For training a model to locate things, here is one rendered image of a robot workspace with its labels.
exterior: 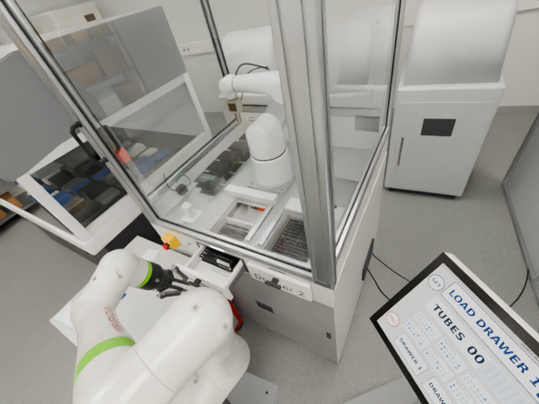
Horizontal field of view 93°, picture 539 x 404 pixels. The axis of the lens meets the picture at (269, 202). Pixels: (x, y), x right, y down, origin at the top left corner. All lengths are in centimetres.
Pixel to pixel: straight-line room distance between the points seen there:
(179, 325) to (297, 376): 144
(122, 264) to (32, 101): 96
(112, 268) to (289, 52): 72
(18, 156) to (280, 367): 177
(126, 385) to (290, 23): 60
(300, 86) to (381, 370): 169
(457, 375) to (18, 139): 175
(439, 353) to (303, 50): 75
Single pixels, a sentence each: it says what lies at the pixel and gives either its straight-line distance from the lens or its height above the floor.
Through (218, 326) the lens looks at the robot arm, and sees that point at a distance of 51.
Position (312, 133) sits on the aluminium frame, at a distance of 54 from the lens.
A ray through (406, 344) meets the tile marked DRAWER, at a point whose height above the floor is 101.
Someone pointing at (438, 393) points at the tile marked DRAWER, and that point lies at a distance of 87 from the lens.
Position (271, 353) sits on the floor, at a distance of 195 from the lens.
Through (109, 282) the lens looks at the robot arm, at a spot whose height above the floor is 127.
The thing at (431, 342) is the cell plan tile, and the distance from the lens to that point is 85.
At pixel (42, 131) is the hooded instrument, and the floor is 148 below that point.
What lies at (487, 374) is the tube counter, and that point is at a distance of 81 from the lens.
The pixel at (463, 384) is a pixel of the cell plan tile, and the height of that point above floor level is 106.
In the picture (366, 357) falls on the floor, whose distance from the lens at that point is 191.
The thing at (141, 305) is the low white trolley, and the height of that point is 76.
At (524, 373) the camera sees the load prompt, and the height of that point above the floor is 115.
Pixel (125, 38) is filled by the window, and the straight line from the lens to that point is 79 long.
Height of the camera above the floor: 183
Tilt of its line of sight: 42 degrees down
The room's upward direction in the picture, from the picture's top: 15 degrees counter-clockwise
